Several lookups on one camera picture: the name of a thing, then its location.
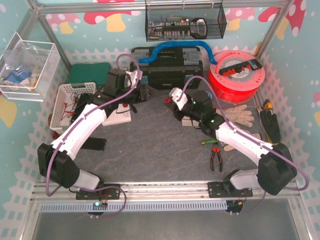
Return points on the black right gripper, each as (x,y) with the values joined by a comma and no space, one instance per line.
(178,113)

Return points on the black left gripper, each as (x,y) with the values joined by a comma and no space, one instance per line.
(143,92)

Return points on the black handled screwdriver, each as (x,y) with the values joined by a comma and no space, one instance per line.
(133,108)

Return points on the white peg fixture base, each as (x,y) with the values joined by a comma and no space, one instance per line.
(119,116)

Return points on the black rectangular plate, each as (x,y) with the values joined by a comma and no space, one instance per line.
(94,143)

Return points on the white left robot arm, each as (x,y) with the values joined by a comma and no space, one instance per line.
(56,160)

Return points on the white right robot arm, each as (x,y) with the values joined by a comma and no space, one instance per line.
(274,162)

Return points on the white spring box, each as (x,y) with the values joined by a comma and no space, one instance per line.
(187,122)

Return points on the black toolbox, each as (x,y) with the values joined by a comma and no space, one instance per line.
(173,67)

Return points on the green hand tool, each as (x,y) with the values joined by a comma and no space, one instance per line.
(211,141)

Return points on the green plastic case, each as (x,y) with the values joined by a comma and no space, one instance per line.
(89,72)

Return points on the orange black pliers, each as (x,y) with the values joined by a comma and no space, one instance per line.
(216,155)

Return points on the upper white work glove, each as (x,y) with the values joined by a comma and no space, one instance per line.
(239,115)

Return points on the black device in basket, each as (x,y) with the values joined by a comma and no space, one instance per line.
(82,101)

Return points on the red filament spool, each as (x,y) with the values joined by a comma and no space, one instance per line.
(239,87)

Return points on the white perforated basket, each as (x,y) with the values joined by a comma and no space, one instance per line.
(67,99)

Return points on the black power strip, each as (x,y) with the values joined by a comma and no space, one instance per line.
(252,64)

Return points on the yellow black tool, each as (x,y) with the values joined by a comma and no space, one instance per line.
(266,106)

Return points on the black yellow rubber glove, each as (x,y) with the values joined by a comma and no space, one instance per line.
(271,127)

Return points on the clear acrylic box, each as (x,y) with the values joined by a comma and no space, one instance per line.
(41,58)

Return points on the blue white glove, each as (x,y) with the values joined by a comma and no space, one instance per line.
(19,76)

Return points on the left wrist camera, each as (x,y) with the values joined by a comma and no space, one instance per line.
(132,78)

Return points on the solder wire spool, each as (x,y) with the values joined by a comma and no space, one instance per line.
(209,94)

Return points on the black wire mesh basket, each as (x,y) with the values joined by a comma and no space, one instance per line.
(180,22)

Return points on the grey slotted cable duct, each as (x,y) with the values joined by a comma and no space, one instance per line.
(134,206)

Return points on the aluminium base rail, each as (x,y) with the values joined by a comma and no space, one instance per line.
(162,190)

